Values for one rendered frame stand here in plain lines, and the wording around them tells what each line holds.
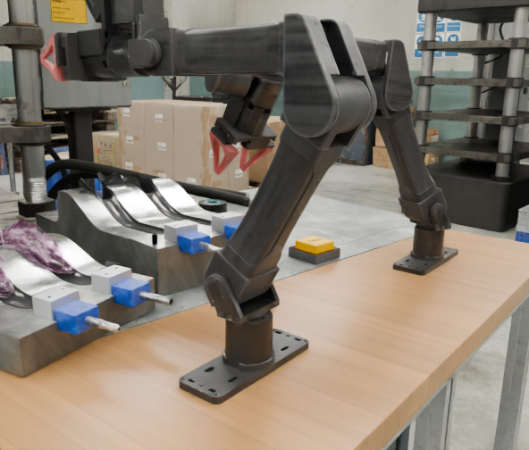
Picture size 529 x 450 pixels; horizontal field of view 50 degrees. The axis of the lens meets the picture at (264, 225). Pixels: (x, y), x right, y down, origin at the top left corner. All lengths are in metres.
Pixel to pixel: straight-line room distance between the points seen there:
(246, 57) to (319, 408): 0.42
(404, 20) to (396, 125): 7.24
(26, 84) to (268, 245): 1.09
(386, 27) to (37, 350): 7.93
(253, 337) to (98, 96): 1.28
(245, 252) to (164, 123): 4.62
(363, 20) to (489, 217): 4.50
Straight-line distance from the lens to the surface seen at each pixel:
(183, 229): 1.02
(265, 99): 0.98
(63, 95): 1.83
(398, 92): 1.09
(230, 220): 1.08
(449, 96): 7.96
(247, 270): 0.70
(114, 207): 1.23
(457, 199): 5.04
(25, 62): 1.65
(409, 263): 1.21
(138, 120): 5.57
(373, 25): 8.59
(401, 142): 1.14
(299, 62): 0.60
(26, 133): 1.64
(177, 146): 5.19
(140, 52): 0.76
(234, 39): 0.69
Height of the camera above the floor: 1.17
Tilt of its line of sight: 15 degrees down
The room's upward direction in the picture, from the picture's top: 1 degrees clockwise
